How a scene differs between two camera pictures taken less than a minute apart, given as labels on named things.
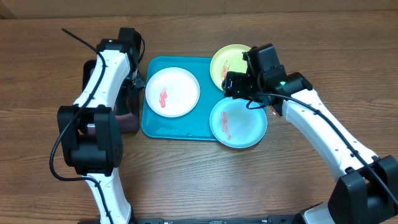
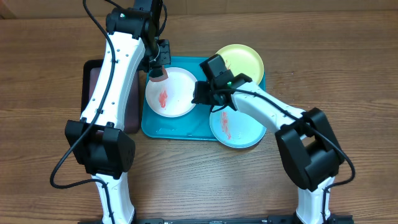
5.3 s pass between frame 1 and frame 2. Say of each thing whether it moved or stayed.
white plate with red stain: stayed
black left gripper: moved
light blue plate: stayed
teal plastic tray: stayed
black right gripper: moved
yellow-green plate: stayed
